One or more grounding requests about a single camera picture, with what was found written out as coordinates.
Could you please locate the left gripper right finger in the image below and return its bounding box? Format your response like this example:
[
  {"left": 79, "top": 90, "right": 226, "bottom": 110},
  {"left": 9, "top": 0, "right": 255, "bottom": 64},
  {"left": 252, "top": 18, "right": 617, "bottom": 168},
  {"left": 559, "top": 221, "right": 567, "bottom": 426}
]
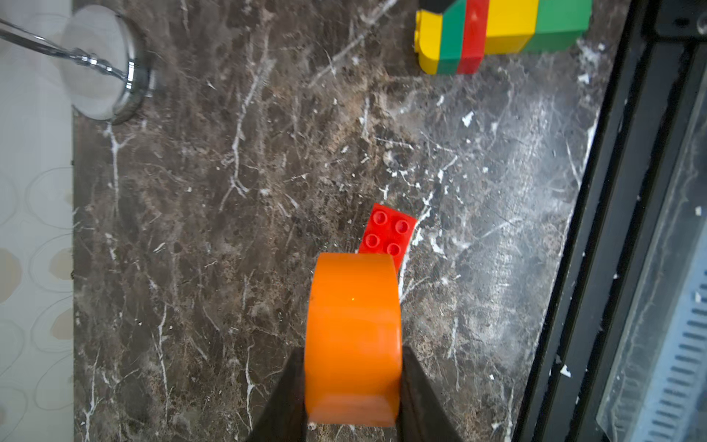
[{"left": 397, "top": 346, "right": 462, "bottom": 442}]

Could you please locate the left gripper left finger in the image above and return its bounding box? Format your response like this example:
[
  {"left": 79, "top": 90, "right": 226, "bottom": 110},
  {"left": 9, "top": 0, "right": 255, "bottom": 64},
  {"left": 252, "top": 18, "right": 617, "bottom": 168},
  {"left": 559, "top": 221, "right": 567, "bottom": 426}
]
[{"left": 247, "top": 347, "right": 307, "bottom": 442}]

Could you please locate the orange round lego piece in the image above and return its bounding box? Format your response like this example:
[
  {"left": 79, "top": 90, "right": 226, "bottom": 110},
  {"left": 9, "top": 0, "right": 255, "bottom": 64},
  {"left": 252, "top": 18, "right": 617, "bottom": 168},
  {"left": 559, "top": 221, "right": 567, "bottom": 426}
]
[{"left": 304, "top": 252, "right": 402, "bottom": 427}]

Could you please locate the red long lego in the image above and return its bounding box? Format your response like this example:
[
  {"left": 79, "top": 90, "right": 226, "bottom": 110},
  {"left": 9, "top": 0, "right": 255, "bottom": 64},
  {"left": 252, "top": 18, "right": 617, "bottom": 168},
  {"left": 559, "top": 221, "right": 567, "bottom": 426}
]
[
  {"left": 457, "top": 0, "right": 490, "bottom": 75},
  {"left": 358, "top": 204, "right": 417, "bottom": 273}
]

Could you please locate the yellow square lego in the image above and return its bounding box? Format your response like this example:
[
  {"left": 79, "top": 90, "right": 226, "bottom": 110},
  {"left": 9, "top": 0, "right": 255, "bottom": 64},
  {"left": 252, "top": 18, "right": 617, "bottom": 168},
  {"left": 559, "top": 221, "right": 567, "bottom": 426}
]
[
  {"left": 414, "top": 9, "right": 443, "bottom": 76},
  {"left": 484, "top": 0, "right": 539, "bottom": 55}
]

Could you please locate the green square lego front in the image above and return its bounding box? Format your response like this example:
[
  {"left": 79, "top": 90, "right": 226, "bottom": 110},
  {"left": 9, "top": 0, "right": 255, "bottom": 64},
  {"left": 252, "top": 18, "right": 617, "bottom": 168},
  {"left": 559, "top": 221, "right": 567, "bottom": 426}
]
[{"left": 523, "top": 0, "right": 592, "bottom": 52}]

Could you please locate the yellow square lego back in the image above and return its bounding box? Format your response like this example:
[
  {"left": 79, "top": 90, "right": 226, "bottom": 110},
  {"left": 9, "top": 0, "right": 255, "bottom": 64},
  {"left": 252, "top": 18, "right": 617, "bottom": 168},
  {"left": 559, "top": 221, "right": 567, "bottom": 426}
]
[{"left": 414, "top": 9, "right": 443, "bottom": 76}]

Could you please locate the green long lego back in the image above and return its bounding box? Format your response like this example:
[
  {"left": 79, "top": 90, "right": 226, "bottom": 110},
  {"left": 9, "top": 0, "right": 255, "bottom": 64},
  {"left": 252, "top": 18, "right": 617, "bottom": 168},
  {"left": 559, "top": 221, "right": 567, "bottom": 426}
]
[{"left": 437, "top": 0, "right": 467, "bottom": 76}]

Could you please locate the chrome hook stand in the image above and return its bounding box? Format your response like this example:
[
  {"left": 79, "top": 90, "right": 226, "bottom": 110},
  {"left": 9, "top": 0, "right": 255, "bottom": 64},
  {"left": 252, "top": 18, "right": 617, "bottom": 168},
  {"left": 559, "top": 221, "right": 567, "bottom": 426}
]
[{"left": 1, "top": 5, "right": 154, "bottom": 124}]

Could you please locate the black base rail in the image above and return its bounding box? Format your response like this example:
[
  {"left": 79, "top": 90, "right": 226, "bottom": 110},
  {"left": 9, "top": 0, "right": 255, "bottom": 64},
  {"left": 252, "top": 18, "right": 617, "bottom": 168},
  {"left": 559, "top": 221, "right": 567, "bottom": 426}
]
[{"left": 513, "top": 1, "right": 706, "bottom": 441}]

